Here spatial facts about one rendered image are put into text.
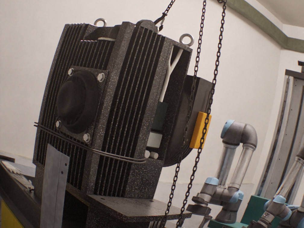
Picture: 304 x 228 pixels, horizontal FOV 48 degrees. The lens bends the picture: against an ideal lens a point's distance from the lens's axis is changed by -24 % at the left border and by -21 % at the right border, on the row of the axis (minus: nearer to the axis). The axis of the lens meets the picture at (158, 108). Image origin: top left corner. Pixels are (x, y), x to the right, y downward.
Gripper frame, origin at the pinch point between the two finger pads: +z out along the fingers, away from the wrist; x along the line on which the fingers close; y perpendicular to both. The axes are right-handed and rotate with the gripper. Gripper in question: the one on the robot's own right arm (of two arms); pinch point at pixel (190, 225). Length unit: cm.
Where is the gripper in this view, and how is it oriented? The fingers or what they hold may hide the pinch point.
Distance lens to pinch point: 212.1
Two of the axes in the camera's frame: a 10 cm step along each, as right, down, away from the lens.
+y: 4.8, 5.4, 6.9
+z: -3.7, 8.4, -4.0
